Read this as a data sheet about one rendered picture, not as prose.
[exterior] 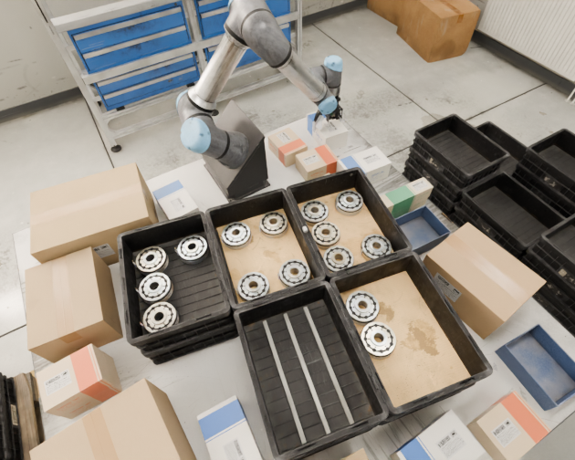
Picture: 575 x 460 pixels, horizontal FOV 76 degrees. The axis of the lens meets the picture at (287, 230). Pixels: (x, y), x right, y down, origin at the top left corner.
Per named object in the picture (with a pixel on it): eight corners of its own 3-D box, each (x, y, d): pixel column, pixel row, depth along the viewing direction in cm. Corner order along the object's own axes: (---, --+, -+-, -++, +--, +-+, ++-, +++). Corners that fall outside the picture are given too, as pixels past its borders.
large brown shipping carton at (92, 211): (61, 281, 139) (29, 254, 123) (57, 223, 156) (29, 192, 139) (165, 246, 147) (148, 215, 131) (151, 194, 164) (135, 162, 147)
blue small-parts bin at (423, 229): (403, 262, 140) (408, 252, 134) (381, 234, 148) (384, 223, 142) (445, 242, 145) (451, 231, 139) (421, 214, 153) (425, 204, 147)
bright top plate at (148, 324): (140, 311, 115) (139, 310, 114) (171, 297, 117) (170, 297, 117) (148, 339, 109) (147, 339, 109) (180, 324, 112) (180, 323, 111)
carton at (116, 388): (70, 419, 112) (57, 415, 106) (63, 383, 118) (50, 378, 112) (122, 391, 116) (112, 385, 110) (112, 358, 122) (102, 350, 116)
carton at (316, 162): (307, 183, 165) (307, 172, 158) (295, 166, 171) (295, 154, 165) (338, 172, 168) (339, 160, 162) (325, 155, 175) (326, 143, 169)
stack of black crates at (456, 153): (395, 186, 236) (412, 130, 199) (431, 169, 244) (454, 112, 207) (440, 230, 215) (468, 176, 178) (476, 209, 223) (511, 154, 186)
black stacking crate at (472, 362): (326, 296, 121) (328, 279, 112) (405, 268, 126) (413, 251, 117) (383, 423, 99) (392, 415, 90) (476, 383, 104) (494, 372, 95)
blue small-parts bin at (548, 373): (494, 351, 120) (504, 344, 114) (527, 330, 123) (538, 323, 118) (544, 411, 109) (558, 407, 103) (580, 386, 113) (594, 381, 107)
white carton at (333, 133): (306, 128, 186) (306, 113, 179) (327, 121, 189) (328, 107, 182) (324, 152, 176) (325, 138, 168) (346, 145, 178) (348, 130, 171)
